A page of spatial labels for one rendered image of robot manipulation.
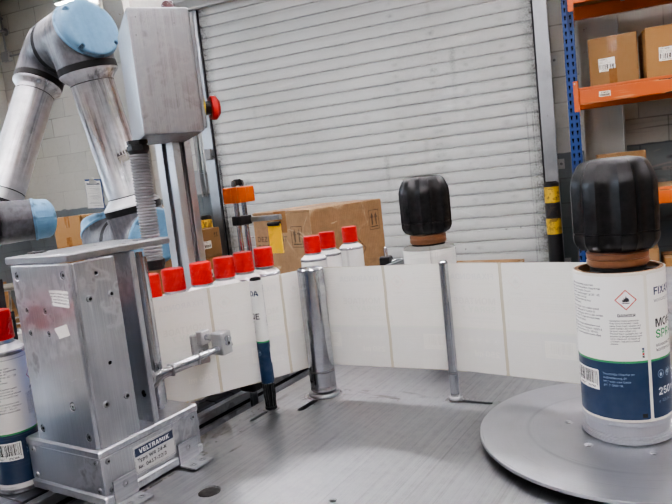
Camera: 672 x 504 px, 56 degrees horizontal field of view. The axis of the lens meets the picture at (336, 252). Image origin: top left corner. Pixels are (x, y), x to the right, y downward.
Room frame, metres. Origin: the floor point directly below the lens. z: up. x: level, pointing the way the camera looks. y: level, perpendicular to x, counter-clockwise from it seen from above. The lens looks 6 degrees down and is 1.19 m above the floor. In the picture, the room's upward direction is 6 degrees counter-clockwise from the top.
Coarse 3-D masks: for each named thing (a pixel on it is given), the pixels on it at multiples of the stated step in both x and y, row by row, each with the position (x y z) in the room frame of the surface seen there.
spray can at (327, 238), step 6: (324, 234) 1.27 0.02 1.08; (330, 234) 1.27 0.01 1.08; (324, 240) 1.27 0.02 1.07; (330, 240) 1.27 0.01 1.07; (324, 246) 1.27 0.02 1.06; (330, 246) 1.27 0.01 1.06; (324, 252) 1.26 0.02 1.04; (330, 252) 1.26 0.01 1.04; (336, 252) 1.27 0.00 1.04; (330, 258) 1.26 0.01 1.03; (336, 258) 1.26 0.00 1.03; (330, 264) 1.26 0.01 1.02; (336, 264) 1.26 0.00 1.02
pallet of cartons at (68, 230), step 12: (72, 216) 4.86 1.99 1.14; (84, 216) 4.83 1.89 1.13; (60, 228) 4.91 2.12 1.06; (72, 228) 4.87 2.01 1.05; (204, 228) 5.67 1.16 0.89; (216, 228) 5.64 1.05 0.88; (60, 240) 4.92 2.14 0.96; (72, 240) 4.88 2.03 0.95; (204, 240) 5.43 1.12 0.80; (216, 240) 5.61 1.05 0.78; (216, 252) 5.59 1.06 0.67; (168, 264) 4.89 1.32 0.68
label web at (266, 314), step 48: (240, 288) 0.85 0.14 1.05; (288, 288) 0.89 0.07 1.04; (336, 288) 0.89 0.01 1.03; (384, 288) 0.85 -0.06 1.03; (432, 288) 0.82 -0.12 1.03; (240, 336) 0.85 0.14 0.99; (288, 336) 0.88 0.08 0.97; (336, 336) 0.89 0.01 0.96; (384, 336) 0.86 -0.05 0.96; (432, 336) 0.82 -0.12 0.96; (192, 384) 0.81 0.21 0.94; (240, 384) 0.84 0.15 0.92
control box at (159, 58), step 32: (128, 32) 0.97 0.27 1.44; (160, 32) 0.98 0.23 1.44; (192, 32) 1.00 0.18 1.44; (128, 64) 1.02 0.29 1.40; (160, 64) 0.98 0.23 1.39; (192, 64) 1.00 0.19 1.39; (128, 96) 1.08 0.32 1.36; (160, 96) 0.97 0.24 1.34; (192, 96) 0.99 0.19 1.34; (160, 128) 0.97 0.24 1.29; (192, 128) 0.99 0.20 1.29
